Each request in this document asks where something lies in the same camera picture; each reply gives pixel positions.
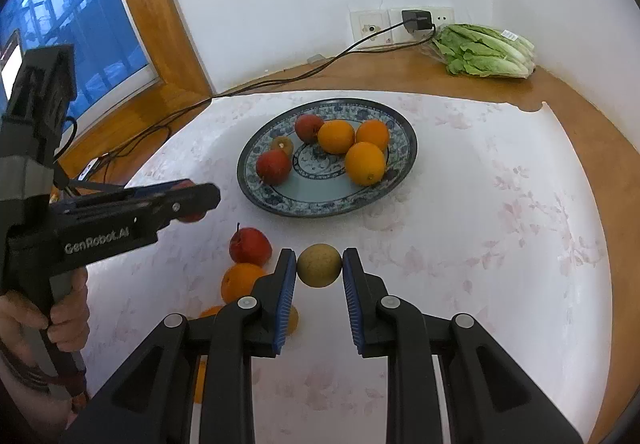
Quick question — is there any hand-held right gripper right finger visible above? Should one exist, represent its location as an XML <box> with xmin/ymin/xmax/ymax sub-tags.
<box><xmin>341</xmin><ymin>247</ymin><xmax>586</xmax><ymax>444</ymax></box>

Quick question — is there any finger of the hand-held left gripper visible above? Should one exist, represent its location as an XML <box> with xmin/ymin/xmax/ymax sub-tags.
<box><xmin>142</xmin><ymin>179</ymin><xmax>198</xmax><ymax>193</ymax></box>
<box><xmin>122</xmin><ymin>183</ymin><xmax>221</xmax><ymax>225</ymax></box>

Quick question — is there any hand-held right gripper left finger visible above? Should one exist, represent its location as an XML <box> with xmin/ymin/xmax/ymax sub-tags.
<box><xmin>60</xmin><ymin>248</ymin><xmax>299</xmax><ymax>444</ymax></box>

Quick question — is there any blue patterned ceramic plate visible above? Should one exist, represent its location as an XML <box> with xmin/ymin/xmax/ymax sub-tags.
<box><xmin>236</xmin><ymin>98</ymin><xmax>418</xmax><ymax>217</ymax></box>

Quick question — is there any person's left forearm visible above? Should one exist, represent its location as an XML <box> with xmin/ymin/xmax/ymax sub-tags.
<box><xmin>0</xmin><ymin>354</ymin><xmax>81</xmax><ymax>444</ymax></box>

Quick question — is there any person's left hand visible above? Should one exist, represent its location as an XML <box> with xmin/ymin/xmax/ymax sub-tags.
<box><xmin>0</xmin><ymin>268</ymin><xmax>91</xmax><ymax>353</ymax></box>

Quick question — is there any black metal stand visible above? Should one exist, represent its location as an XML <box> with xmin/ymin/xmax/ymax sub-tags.
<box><xmin>50</xmin><ymin>176</ymin><xmax>126</xmax><ymax>199</ymax></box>

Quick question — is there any white power adapter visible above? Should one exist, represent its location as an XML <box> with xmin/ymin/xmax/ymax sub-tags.
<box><xmin>77</xmin><ymin>156</ymin><xmax>103</xmax><ymax>179</ymax></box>

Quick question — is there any white floral tablecloth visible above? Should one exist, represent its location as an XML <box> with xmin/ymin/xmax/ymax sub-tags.
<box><xmin>82</xmin><ymin>90</ymin><xmax>608</xmax><ymax>444</ymax></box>

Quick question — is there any bagged romaine lettuce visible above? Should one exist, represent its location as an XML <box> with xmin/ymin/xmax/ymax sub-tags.
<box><xmin>422</xmin><ymin>24</ymin><xmax>537</xmax><ymax>79</ymax></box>

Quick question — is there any black plug-in charger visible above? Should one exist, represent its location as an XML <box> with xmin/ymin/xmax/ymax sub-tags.
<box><xmin>402</xmin><ymin>10</ymin><xmax>432</xmax><ymax>32</ymax></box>

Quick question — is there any white power outlet plate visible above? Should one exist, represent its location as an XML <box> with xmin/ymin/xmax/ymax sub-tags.
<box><xmin>387</xmin><ymin>8</ymin><xmax>455</xmax><ymax>44</ymax></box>

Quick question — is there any black power cable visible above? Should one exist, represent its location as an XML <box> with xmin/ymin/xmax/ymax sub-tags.
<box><xmin>50</xmin><ymin>21</ymin><xmax>436</xmax><ymax>189</ymax></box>

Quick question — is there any white coax wall plate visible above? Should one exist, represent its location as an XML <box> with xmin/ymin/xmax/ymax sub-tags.
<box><xmin>350</xmin><ymin>10</ymin><xmax>390</xmax><ymax>47</ymax></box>

